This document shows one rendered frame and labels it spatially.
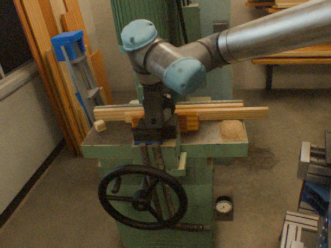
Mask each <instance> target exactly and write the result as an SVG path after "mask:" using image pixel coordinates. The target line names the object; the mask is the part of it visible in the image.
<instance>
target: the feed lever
mask: <svg viewBox="0 0 331 248"><path fill-rule="evenodd" d="M176 5H177V10H178V13H179V20H180V25H181V28H182V32H183V38H184V44H185V45H186V44H188V39H187V33H186V26H185V22H184V19H183V11H182V8H181V1H180V0H176Z"/></svg>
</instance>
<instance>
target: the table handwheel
mask: <svg viewBox="0 0 331 248"><path fill-rule="evenodd" d="M125 174H143V175H147V176H150V177H153V178H155V179H154V180H153V181H152V183H151V184H150V185H149V184H148V182H147V177H142V178H143V179H142V181H141V185H140V187H139V189H138V190H136V192H134V196H133V197H124V196H114V195H107V193H106V188H107V186H108V184H109V183H110V182H111V181H112V180H113V179H114V178H116V177H118V176H121V175H125ZM160 180H161V181H162V182H165V183H166V184H167V185H169V186H170V187H171V188H172V189H173V190H174V192H175V193H176V194H177V196H178V198H179V209H178V210H177V212H176V213H175V215H173V216H172V217H170V218H169V219H167V220H163V219H162V218H161V217H160V216H159V215H158V214H157V213H156V212H155V210H154V209H153V208H152V207H151V203H152V195H151V192H152V191H153V189H154V188H155V187H156V185H157V184H158V183H159V182H160ZM98 197H99V201H100V203H101V205H102V207H103V209H104V210H105V211H106V212H107V213H108V214H109V215H110V216H112V217H113V218H114V219H115V220H117V221H119V222H120V223H121V224H124V225H126V226H128V227H132V228H135V229H139V230H161V229H166V228H168V227H171V226H173V225H175V224H176V223H178V222H179V221H180V220H181V219H183V217H184V216H185V215H186V212H187V208H188V199H187V194H186V192H185V190H184V188H183V186H182V185H181V184H180V183H179V182H178V181H177V180H176V179H175V178H173V177H172V176H171V175H170V174H168V173H167V172H165V171H163V170H161V169H158V168H156V167H151V166H148V165H139V164H131V165H123V166H121V165H120V166H118V167H115V168H113V169H112V170H110V171H109V172H107V173H106V174H105V175H104V176H103V177H102V179H101V180H100V183H99V185H98ZM109 200H110V201H126V202H131V204H132V206H133V208H135V209H136V210H138V211H141V212H143V211H148V212H150V213H151V214H152V215H153V216H154V218H155V219H156V220H157V221H158V222H144V221H138V220H134V219H131V218H128V217H126V216H124V215H122V214H121V213H120V212H118V211H117V210H116V209H115V208H113V207H112V206H111V204H110V202H109Z"/></svg>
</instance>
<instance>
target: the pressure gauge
mask: <svg viewBox="0 0 331 248"><path fill-rule="evenodd" d="M223 206H225V207H223ZM216 209H217V210H218V211H220V212H224V213H225V212H228V211H231V209H232V200H231V198H229V197H228V196H225V195H222V196H220V197H218V198H217V199H216Z"/></svg>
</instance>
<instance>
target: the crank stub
mask: <svg viewBox="0 0 331 248"><path fill-rule="evenodd" d="M121 180H122V178H121V177H120V176H118V177H116V178H115V180H114V181H113V183H112V185H111V193H113V194H117V193H118V192H119V189H120V186H121Z"/></svg>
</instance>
